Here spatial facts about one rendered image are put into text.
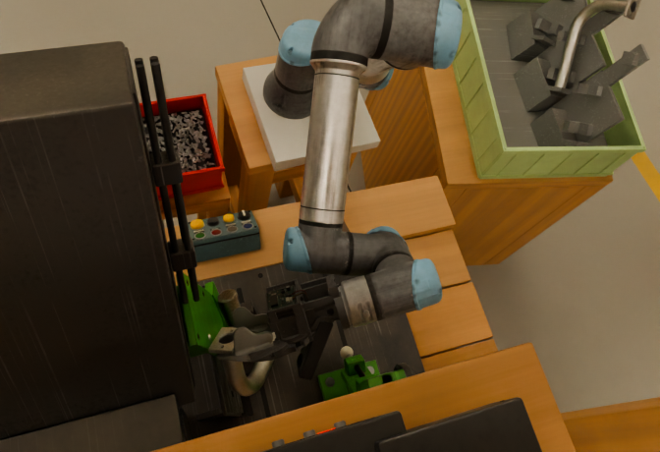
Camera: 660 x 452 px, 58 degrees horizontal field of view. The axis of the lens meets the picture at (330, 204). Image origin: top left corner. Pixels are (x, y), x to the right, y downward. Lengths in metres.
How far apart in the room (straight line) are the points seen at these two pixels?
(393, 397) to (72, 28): 2.45
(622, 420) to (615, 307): 1.76
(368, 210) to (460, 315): 0.33
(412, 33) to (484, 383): 0.56
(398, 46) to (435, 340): 0.70
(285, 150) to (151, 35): 1.46
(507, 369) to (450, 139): 1.10
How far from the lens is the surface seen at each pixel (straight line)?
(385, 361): 1.34
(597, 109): 1.73
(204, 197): 1.51
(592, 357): 2.64
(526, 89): 1.83
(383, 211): 1.44
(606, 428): 1.06
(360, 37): 0.98
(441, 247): 1.48
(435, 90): 1.81
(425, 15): 1.01
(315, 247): 0.97
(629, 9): 1.72
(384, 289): 0.92
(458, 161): 1.71
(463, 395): 0.69
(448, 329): 1.42
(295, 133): 1.51
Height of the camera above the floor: 2.18
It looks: 64 degrees down
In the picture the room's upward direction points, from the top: 23 degrees clockwise
